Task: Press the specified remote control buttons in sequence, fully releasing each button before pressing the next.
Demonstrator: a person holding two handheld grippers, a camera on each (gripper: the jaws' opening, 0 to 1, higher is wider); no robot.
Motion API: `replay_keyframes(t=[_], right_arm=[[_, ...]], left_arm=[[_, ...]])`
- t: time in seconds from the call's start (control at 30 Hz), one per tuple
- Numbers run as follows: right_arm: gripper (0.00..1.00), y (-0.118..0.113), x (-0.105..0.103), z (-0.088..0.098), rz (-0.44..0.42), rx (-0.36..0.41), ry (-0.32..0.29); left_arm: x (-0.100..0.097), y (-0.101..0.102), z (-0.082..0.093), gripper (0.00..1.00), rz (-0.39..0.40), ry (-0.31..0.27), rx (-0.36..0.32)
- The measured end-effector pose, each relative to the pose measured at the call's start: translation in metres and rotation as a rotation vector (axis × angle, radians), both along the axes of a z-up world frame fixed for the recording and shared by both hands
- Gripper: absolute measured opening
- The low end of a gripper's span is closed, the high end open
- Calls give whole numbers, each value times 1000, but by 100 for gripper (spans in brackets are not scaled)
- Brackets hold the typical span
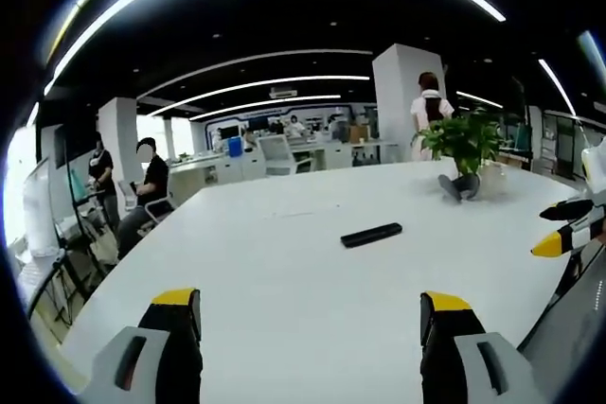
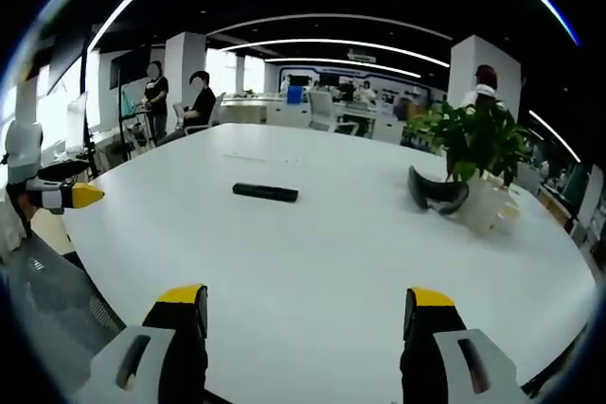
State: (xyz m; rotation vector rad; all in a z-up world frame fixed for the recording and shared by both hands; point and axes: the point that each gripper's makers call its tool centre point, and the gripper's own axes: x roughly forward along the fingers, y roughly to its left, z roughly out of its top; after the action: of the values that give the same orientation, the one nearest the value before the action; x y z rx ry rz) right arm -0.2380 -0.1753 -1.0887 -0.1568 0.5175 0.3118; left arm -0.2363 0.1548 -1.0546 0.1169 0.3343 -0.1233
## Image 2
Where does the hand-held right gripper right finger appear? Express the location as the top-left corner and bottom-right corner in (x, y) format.
(400, 287), (531, 404)

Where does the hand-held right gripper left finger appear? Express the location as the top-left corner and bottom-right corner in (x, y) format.
(70, 283), (209, 404)

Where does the black remote control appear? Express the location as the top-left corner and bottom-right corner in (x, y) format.
(231, 182), (300, 204)

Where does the black floor stand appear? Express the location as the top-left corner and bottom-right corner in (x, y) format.
(78, 44), (101, 179)

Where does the grey mesh office chair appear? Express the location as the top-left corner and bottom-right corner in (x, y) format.
(0, 233), (128, 395)

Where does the white plant pot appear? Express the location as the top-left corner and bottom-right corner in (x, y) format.
(461, 175), (522, 237)

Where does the black curved headset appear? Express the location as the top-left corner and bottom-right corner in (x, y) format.
(407, 165), (471, 216)

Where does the white office chair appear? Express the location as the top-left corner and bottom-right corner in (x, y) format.
(183, 91), (227, 135)
(307, 90), (361, 134)

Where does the green potted plant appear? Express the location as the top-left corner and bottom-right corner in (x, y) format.
(405, 99), (534, 188)

